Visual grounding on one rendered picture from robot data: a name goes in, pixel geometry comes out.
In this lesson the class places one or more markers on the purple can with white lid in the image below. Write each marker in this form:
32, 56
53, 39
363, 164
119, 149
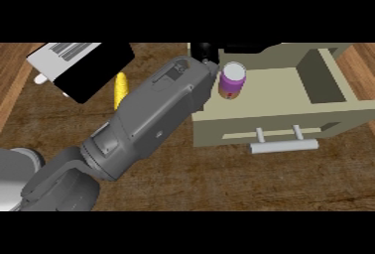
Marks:
231, 82

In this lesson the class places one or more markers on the beige open drawer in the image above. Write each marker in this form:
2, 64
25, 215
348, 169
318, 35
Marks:
274, 89

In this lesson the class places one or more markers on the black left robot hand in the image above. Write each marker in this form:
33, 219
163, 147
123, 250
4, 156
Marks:
203, 49

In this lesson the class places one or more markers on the yellow banana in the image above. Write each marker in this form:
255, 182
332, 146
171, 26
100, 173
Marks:
121, 89

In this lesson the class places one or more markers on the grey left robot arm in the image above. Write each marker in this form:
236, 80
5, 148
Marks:
152, 109

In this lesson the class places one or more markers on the black and white appliance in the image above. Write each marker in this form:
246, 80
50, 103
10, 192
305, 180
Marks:
94, 72

